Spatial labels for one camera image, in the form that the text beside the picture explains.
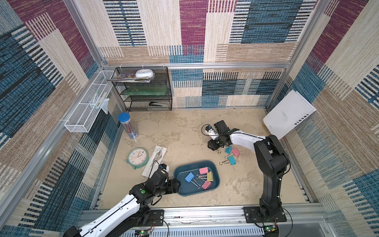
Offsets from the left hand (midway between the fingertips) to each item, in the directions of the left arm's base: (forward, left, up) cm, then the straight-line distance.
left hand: (175, 184), depth 82 cm
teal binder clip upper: (+21, -33, -1) cm, 39 cm away
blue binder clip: (+4, -8, -1) cm, 9 cm away
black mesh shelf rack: (+62, +33, +4) cm, 71 cm away
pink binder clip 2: (-1, -17, 0) cm, 17 cm away
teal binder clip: (+15, -34, -3) cm, 37 cm away
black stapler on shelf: (+56, +19, +9) cm, 60 cm away
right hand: (+27, -22, -1) cm, 35 cm away
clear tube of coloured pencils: (+34, +31, +17) cm, 49 cm away
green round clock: (+16, +24, +1) cm, 29 cm away
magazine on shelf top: (+53, +27, +32) cm, 68 cm away
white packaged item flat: (+16, +14, -3) cm, 21 cm away
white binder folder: (+31, -65, +21) cm, 75 cm away
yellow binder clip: (+8, -16, -1) cm, 18 cm away
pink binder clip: (+10, -16, -1) cm, 19 cm away
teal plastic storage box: (-1, -6, -3) cm, 7 cm away
